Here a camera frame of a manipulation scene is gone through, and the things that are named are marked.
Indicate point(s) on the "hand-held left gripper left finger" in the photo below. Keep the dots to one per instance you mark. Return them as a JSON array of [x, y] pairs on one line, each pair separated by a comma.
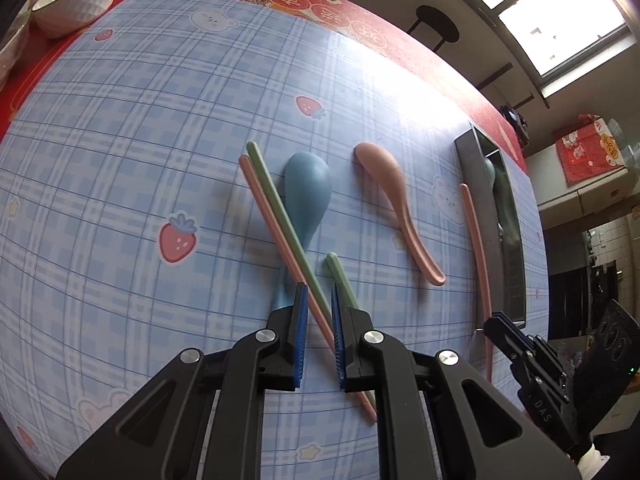
[[300, 335]]

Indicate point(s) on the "blue spoon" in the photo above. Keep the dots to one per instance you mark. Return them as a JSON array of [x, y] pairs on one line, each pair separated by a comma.
[[307, 180]]

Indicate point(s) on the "red printed cloth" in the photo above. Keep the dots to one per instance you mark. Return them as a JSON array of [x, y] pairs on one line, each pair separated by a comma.
[[590, 155]]

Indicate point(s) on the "silver pressure cooker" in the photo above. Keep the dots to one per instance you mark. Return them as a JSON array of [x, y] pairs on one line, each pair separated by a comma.
[[517, 122]]

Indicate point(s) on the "black round stool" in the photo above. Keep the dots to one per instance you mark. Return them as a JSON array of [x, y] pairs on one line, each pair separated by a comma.
[[437, 22]]

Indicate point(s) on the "red printed tablecloth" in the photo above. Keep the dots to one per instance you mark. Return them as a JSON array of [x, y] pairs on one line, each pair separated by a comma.
[[375, 5]]

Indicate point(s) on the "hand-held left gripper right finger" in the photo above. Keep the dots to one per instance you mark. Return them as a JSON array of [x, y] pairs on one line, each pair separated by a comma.
[[337, 340]]

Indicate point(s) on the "green chopstick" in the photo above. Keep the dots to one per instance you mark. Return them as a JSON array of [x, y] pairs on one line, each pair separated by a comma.
[[340, 275], [270, 190]]

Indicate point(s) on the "pink spoon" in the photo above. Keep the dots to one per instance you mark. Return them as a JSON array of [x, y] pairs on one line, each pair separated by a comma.
[[380, 160]]

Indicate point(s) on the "green spoon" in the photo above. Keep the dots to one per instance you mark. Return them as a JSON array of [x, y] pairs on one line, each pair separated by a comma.
[[489, 170]]

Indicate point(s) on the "window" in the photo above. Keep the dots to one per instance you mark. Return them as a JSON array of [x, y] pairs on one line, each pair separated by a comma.
[[560, 15]]

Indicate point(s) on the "stainless steel utensil tray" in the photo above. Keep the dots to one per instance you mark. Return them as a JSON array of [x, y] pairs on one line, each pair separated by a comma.
[[512, 260]]

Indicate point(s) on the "pink chopstick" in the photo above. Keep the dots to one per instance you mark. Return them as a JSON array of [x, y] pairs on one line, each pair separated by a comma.
[[260, 195], [475, 240]]

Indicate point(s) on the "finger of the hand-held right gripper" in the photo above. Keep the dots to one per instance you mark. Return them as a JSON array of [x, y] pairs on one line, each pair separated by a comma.
[[530, 340], [505, 335]]

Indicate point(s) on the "wooden folding chair frame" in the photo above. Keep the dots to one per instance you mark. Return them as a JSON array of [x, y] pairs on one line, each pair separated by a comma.
[[495, 76]]

